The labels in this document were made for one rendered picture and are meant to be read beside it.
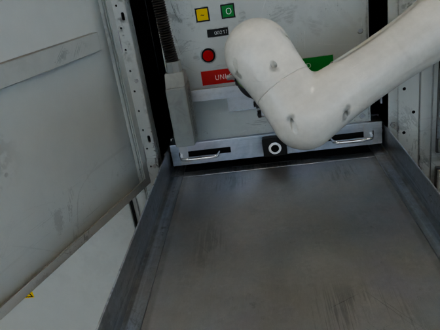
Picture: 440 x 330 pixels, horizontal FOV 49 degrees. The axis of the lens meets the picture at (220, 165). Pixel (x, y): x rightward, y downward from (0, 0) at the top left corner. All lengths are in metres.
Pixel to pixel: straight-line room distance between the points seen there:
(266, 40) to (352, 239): 0.40
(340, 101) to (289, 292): 0.31
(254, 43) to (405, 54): 0.23
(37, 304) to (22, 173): 0.68
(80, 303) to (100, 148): 0.55
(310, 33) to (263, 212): 0.44
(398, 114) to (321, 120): 0.52
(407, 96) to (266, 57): 0.55
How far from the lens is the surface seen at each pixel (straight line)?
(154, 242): 1.00
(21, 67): 0.96
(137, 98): 1.21
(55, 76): 1.05
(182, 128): 1.14
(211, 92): 1.18
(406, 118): 1.26
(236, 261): 0.90
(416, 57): 0.83
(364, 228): 0.97
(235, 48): 0.78
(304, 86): 0.76
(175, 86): 1.12
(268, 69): 0.76
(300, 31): 1.20
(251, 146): 1.26
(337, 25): 1.21
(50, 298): 1.56
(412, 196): 1.08
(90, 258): 1.43
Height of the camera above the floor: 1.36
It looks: 23 degrees down
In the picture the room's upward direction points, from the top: 9 degrees counter-clockwise
